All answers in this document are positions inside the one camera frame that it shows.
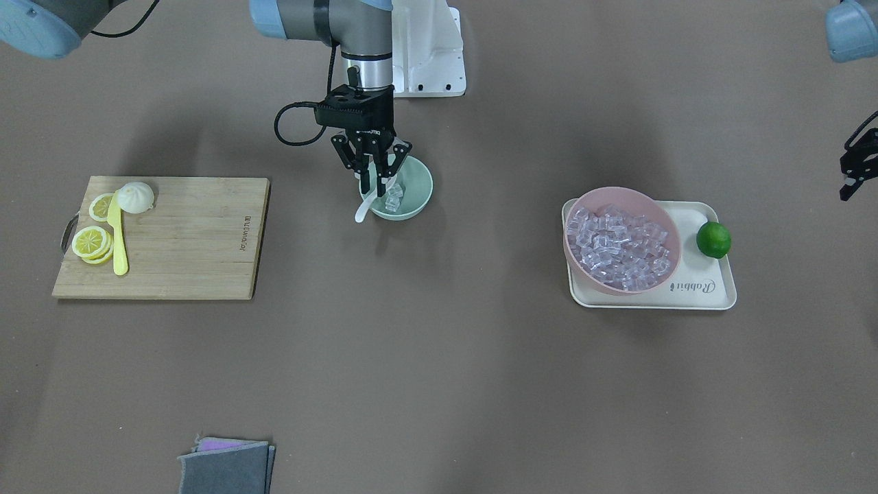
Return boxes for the mint green bowl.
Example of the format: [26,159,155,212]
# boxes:
[360,156,434,221]

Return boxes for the yellow plastic knife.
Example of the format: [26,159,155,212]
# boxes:
[107,190,129,277]

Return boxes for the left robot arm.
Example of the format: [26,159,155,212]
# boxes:
[824,1,877,201]

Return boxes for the bamboo cutting board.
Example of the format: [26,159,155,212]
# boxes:
[52,177,270,301]

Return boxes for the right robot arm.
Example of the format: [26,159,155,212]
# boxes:
[1,1,412,196]

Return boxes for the folded grey cloth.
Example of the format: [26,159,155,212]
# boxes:
[178,436,276,493]

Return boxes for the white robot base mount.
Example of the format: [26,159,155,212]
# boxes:
[392,1,467,98]

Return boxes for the pink bowl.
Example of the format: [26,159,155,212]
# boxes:
[562,187,683,295]

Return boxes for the white ceramic spoon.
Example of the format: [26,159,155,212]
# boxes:
[354,177,398,223]

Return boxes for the single lemon slice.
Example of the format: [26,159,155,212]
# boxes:
[88,193,114,222]

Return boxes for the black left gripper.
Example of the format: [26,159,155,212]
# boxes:
[840,128,877,201]

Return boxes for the green lime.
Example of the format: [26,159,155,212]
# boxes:
[696,221,733,259]

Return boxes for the pile of clear ice cubes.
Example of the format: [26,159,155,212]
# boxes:
[565,204,677,292]

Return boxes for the stacked lemon slices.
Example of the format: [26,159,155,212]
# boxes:
[70,226,114,266]

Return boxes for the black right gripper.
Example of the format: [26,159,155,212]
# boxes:
[316,84,413,198]

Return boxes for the beige rectangular tray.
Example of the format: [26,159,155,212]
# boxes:
[567,200,737,311]

